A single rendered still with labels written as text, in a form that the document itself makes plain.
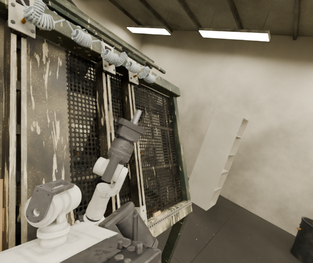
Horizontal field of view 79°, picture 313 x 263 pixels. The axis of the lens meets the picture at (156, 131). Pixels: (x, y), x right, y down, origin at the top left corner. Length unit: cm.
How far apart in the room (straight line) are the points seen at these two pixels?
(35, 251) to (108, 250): 14
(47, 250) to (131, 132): 44
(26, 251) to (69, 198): 12
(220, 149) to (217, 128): 43
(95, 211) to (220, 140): 351
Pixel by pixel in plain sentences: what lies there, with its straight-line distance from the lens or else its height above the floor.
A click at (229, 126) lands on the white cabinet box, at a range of 409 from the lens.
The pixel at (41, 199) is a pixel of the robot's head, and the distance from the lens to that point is 43.
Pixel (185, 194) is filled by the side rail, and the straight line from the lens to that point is 204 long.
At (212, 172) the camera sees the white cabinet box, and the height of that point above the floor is 77.
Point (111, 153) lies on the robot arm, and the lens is 73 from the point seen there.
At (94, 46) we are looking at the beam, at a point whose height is 190.
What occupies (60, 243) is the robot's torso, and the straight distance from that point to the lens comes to 50.
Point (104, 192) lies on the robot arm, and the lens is 78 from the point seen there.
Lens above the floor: 168
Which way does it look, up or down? 7 degrees down
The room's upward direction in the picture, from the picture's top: 19 degrees clockwise
